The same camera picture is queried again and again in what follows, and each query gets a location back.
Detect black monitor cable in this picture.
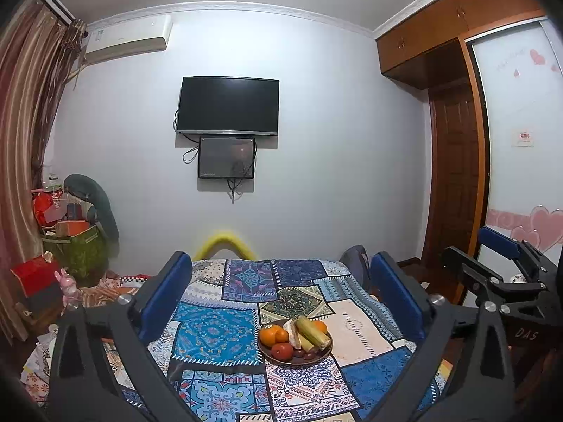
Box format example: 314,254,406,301
225,178,243,205

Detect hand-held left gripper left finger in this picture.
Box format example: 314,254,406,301
48,250,207,422

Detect small black wall monitor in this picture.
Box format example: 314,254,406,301
197,136,257,180

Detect red gift box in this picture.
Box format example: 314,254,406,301
10,256,64,299

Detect black wall television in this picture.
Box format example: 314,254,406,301
176,76,280,137

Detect white air conditioner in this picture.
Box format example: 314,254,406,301
81,14,173,66

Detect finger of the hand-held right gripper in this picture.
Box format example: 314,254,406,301
441,246,547,306
479,227,563,275

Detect yellow curved chair back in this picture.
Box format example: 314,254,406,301
192,230,258,262

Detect striped orange cloth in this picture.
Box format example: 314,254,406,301
77,274,152,309

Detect blue patchwork tablecloth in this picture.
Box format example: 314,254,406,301
103,258,455,422

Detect large orange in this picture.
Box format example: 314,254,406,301
259,324,282,347

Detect pink bunny toy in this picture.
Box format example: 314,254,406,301
53,267,81,311

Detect white sliding door with hearts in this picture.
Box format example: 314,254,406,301
465,18,563,284

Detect brown round plate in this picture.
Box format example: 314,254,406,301
257,320,334,365

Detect orange cardboard box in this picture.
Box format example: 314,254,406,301
55,220,95,237

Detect wooden overhead cabinet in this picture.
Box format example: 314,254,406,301
375,0,546,91

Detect grey backpack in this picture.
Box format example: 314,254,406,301
339,245,371,288

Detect long corn cob piece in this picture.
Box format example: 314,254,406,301
303,323,332,349

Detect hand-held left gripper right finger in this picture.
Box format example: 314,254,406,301
369,250,516,422

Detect striped brown curtain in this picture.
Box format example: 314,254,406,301
0,0,88,344

